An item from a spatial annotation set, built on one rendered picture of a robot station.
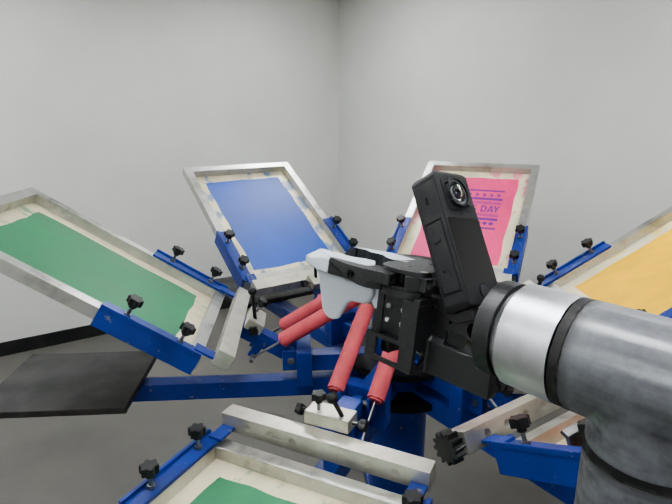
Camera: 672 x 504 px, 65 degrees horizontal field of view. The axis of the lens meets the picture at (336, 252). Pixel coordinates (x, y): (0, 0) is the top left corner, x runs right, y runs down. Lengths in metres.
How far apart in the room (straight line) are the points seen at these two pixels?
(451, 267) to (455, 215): 0.04
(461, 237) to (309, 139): 4.96
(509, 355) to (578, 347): 0.05
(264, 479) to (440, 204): 1.08
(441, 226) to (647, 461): 0.20
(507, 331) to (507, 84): 3.68
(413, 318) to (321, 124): 5.04
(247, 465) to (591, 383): 1.16
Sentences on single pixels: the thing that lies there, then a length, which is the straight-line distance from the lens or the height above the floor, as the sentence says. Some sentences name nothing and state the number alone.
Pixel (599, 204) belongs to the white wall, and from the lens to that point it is 3.63.
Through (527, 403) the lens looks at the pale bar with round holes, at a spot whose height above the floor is 1.14.
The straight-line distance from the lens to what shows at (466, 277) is 0.41.
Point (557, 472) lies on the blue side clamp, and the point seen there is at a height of 1.15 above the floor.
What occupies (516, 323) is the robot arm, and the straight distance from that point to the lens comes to 0.37.
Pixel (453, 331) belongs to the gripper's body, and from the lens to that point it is 0.42.
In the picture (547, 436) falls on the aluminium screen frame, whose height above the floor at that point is 1.11.
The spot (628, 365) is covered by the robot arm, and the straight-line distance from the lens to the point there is 0.34.
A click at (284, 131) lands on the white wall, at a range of 5.21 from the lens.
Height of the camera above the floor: 1.81
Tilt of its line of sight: 15 degrees down
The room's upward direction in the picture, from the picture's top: straight up
